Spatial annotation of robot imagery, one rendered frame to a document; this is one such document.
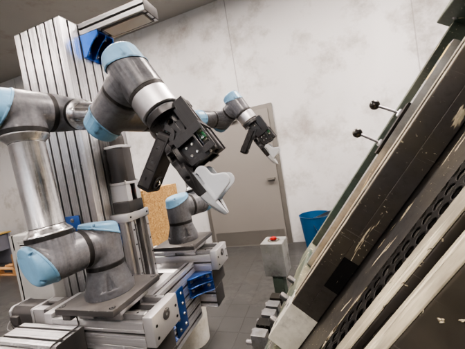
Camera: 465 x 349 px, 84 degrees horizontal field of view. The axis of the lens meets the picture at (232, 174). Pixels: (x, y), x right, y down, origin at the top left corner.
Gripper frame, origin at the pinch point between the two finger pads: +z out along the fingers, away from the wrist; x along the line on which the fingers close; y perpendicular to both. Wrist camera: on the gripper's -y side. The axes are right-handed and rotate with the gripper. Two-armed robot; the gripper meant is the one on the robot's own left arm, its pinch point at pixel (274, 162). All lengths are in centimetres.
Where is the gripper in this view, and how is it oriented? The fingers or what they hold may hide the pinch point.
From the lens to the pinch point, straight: 110.7
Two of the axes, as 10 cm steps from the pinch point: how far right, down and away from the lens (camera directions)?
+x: 3.2, -1.0, 9.4
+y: 7.4, -5.8, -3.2
